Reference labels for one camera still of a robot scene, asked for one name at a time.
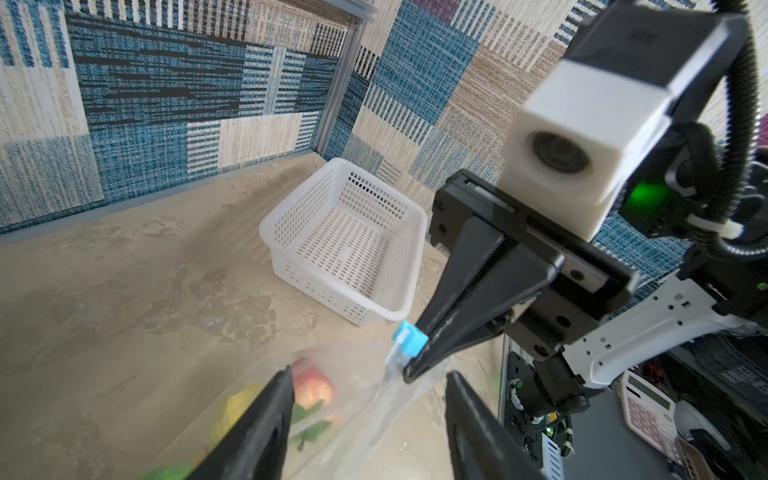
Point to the white plastic basket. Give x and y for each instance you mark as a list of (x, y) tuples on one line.
[(349, 241)]

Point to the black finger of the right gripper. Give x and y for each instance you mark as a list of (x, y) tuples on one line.
[(474, 247), (515, 274)]

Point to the white desk calculator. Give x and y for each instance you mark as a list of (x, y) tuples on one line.
[(650, 414)]

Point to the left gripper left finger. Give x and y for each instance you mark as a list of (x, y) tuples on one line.
[(256, 446)]

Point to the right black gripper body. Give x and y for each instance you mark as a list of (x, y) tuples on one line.
[(590, 285)]

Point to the yellow lemon toy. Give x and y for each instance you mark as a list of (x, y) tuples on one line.
[(231, 410)]

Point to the clear zip top bag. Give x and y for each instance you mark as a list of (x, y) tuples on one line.
[(333, 441)]

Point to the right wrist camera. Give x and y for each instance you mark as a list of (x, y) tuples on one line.
[(629, 73)]

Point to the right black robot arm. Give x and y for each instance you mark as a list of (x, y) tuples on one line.
[(630, 216)]

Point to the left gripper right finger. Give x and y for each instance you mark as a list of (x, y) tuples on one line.
[(480, 447)]

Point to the dark green lime toy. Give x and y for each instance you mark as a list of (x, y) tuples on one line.
[(174, 472)]

